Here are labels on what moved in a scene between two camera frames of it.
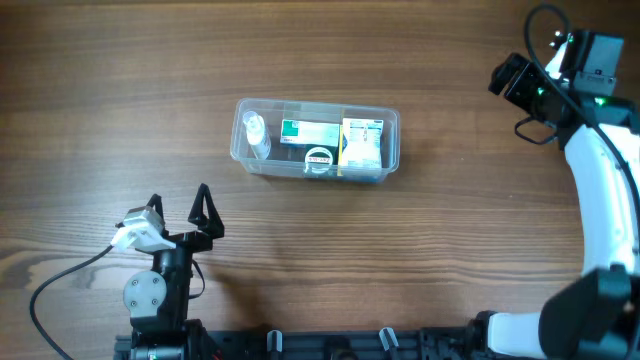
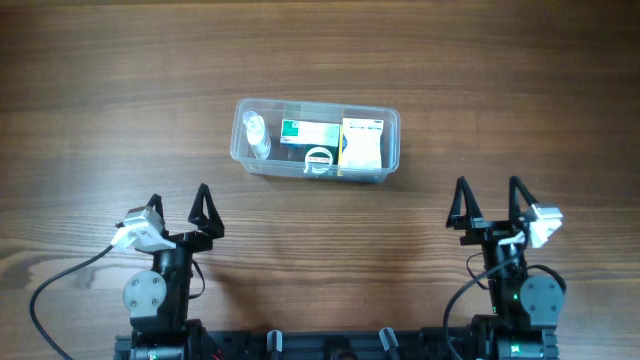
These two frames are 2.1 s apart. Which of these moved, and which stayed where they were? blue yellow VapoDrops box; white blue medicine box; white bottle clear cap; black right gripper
Moved: black right gripper
Stayed: white bottle clear cap; white blue medicine box; blue yellow VapoDrops box
